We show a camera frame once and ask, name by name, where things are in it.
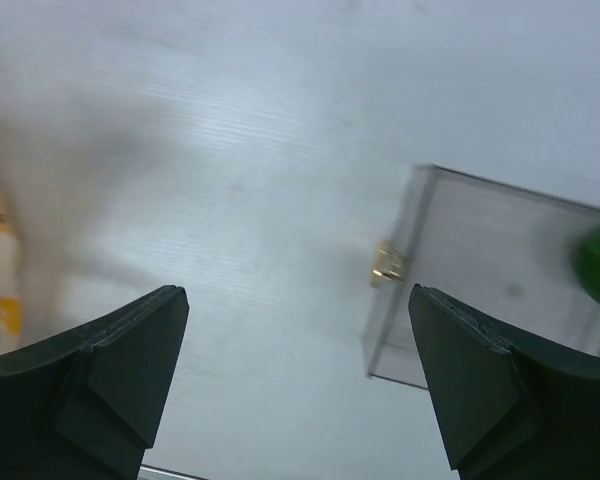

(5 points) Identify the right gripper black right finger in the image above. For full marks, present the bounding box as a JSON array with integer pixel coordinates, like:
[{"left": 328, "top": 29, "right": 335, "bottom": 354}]
[{"left": 408, "top": 285, "right": 600, "bottom": 479}]

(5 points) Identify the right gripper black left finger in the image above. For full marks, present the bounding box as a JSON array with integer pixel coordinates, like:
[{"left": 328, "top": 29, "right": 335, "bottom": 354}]
[{"left": 0, "top": 285, "right": 189, "bottom": 479}]

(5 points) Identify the translucent orange plastic bag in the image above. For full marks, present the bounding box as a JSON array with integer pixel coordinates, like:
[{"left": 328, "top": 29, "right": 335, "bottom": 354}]
[{"left": 0, "top": 179, "right": 25, "bottom": 362}]

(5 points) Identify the clear acrylic box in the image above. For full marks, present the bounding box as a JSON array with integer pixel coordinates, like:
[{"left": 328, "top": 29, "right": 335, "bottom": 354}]
[{"left": 362, "top": 165, "right": 600, "bottom": 388}]

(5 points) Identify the gold box knob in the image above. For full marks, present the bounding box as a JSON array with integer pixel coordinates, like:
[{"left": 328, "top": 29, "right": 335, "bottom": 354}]
[{"left": 370, "top": 240, "right": 405, "bottom": 288}]

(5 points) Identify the aluminium front rail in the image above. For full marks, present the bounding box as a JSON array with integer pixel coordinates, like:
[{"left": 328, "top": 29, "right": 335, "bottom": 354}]
[{"left": 138, "top": 465, "right": 207, "bottom": 480}]

